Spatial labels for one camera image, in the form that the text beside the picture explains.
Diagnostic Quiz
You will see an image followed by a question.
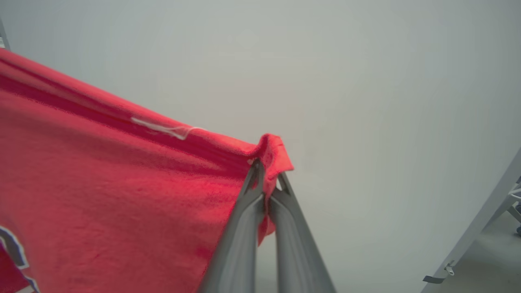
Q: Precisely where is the red basketball jersey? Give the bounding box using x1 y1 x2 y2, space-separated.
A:
0 48 294 293

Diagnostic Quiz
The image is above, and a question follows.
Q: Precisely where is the black strap with clip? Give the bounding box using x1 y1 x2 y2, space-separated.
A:
422 261 455 284

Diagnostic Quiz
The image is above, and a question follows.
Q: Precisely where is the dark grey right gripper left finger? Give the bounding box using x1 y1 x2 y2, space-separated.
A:
198 159 265 293

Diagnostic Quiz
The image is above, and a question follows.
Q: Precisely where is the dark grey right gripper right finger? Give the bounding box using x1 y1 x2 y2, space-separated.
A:
269 172 337 293

